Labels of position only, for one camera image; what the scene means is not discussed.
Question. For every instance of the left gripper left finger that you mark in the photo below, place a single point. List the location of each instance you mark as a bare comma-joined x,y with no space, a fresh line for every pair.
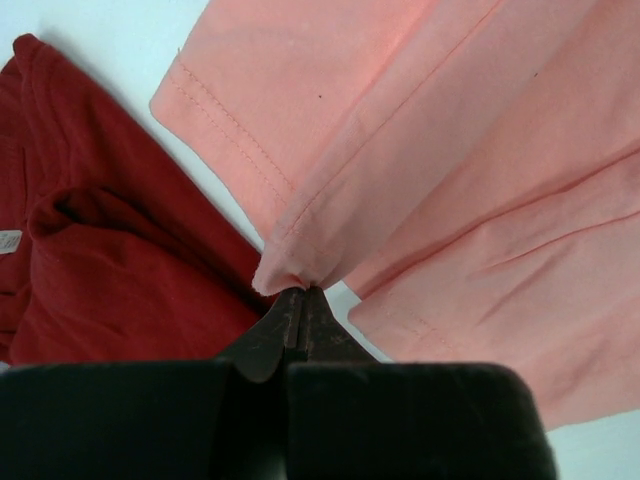
218,418

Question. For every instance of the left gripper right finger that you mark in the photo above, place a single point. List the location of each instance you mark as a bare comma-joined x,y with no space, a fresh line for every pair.
350,417

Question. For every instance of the pink polo shirt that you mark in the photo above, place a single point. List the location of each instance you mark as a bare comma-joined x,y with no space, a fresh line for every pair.
470,169

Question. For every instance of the folded red t-shirt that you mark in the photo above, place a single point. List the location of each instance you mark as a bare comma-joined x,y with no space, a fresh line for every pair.
109,251

